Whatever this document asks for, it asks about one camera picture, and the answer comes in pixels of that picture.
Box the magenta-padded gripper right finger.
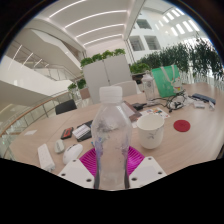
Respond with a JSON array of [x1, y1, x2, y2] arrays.
[[124, 145, 168, 190]]

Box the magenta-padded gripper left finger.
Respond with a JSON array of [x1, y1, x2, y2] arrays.
[[57, 146, 101, 190]]

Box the clear plastic water bottle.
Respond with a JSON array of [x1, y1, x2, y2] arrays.
[[90, 85, 133, 191]]

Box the small white oval device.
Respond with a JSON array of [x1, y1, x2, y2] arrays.
[[54, 139, 66, 155]]

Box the white power strip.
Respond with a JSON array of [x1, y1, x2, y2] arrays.
[[37, 143, 56, 172]]

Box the black notebook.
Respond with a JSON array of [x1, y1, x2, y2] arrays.
[[72, 119, 94, 143]]

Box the white cup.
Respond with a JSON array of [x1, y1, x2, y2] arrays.
[[136, 113, 166, 150]]

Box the small red and black box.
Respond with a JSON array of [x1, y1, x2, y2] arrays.
[[60, 126, 75, 140]]

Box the flat round red coaster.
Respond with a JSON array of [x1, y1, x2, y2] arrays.
[[173, 119, 192, 133]]

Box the colourful printed sheet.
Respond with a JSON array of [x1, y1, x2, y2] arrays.
[[141, 106, 171, 120]]

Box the printed booklet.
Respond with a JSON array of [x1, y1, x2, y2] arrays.
[[121, 100, 143, 123]]

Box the black power adapter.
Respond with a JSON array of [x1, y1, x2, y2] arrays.
[[131, 102, 148, 112]]

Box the black chair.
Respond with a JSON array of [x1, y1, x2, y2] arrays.
[[54, 98, 78, 116]]

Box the glass railing with wooden handrail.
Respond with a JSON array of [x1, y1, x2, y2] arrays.
[[0, 88, 83, 158]]

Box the tall clear lidded bottle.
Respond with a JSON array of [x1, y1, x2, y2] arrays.
[[141, 71, 156, 102]]

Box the white chair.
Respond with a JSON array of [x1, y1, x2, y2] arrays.
[[111, 80, 138, 98]]

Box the clear plastic packet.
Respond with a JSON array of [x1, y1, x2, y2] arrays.
[[193, 100, 206, 109]]

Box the small planter with plants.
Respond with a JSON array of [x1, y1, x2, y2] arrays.
[[67, 78, 91, 100]]

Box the green tote bag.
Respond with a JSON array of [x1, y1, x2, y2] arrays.
[[150, 64, 184, 99]]

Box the dark keyboard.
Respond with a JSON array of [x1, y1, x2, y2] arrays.
[[191, 92, 217, 105]]

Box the white cabinet with plants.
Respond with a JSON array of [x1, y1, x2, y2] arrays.
[[80, 48, 133, 104]]

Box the green plant hedge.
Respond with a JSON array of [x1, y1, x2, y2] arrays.
[[129, 36, 224, 84]]

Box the ceiling light strips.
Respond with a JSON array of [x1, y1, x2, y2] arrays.
[[49, 0, 129, 46]]

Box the black cable tangle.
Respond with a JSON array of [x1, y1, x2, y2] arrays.
[[151, 91, 194, 113]]

